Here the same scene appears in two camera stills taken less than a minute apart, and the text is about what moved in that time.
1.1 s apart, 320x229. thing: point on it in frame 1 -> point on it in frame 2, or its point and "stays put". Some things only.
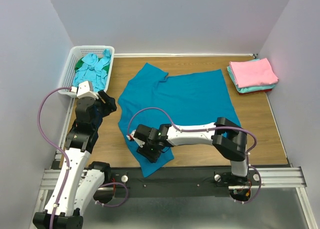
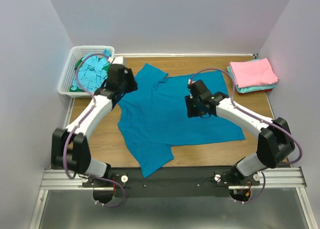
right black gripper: x=152 y=157 -> x=190 y=112
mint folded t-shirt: x=249 y=88 stays put
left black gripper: x=110 y=104 -> x=132 y=84
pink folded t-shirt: x=253 y=72 stays put
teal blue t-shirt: x=146 y=97 stays put
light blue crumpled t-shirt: x=94 y=70 stays put
